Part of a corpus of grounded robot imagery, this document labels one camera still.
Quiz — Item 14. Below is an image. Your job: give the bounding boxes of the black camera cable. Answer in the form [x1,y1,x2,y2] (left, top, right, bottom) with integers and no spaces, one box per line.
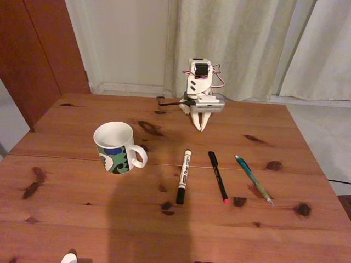
[156,96,193,108]

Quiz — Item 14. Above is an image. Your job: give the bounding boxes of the white curtain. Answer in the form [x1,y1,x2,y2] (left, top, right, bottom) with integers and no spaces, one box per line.
[163,0,298,102]
[279,0,351,101]

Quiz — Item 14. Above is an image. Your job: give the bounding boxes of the teal mechanical pencil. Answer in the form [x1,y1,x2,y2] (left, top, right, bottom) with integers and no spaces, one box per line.
[234,155,275,207]

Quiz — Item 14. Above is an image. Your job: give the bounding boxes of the red and white servo wires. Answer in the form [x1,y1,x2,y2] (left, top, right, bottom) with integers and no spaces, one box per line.
[183,63,227,89]

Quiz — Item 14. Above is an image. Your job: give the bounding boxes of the white mug with green-blue pattern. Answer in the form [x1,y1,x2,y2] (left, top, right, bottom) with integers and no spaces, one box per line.
[93,121,148,175]

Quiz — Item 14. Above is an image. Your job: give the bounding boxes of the brown wooden cabinet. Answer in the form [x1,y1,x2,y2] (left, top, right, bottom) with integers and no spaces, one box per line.
[0,0,91,132]

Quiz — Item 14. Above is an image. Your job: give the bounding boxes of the black pen with pink end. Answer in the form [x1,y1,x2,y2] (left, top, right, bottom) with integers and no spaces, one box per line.
[207,150,230,204]

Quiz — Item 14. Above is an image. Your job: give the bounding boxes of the white marker with black cap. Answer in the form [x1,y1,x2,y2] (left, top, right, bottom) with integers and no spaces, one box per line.
[175,148,192,205]

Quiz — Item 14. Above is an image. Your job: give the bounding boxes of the silver camera box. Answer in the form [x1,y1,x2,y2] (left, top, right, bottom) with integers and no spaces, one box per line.
[191,98,227,114]

